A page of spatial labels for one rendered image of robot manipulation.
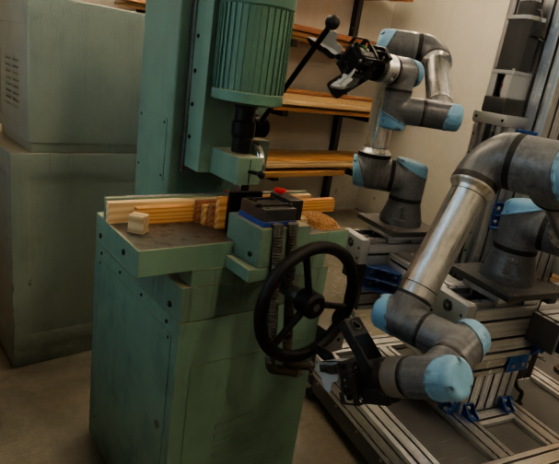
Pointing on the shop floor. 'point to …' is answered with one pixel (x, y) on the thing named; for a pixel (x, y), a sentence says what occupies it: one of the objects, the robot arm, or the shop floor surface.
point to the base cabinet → (185, 382)
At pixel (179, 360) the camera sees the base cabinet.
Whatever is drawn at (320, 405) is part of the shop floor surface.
